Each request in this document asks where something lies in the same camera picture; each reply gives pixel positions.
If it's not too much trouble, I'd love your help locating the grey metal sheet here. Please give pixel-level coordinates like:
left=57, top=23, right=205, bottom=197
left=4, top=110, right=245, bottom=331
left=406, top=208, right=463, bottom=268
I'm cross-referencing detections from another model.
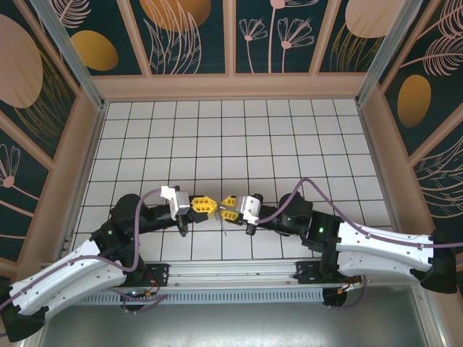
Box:
left=35, top=301, right=435, bottom=347

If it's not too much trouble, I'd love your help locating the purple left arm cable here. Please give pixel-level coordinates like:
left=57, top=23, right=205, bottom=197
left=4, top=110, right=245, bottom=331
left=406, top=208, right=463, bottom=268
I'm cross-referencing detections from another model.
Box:
left=0, top=187, right=171, bottom=312

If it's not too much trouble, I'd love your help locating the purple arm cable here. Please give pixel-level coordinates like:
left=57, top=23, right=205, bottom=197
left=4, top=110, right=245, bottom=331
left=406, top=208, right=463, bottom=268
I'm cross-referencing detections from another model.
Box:
left=255, top=179, right=463, bottom=251
left=0, top=187, right=171, bottom=312

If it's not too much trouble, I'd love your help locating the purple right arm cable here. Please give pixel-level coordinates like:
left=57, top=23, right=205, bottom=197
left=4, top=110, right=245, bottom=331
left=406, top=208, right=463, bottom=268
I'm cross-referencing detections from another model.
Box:
left=255, top=179, right=463, bottom=251

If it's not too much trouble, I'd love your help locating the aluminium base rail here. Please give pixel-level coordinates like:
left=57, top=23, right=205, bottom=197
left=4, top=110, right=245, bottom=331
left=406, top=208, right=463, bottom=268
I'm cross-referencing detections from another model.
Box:
left=168, top=262, right=300, bottom=288

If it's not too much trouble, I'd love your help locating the aluminium table edge rail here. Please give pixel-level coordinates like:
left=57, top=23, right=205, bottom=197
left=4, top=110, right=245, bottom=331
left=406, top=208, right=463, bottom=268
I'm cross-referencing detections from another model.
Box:
left=64, top=102, right=109, bottom=247
left=356, top=102, right=403, bottom=238

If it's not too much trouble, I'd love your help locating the grey slotted cable duct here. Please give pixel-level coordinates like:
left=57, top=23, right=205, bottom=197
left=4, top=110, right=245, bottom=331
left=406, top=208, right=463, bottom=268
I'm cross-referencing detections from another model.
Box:
left=79, top=288, right=326, bottom=305

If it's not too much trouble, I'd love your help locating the aluminium corner post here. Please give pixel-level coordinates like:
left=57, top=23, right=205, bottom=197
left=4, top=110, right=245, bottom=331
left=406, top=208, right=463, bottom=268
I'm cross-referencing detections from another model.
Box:
left=30, top=0, right=108, bottom=111
left=355, top=0, right=433, bottom=106

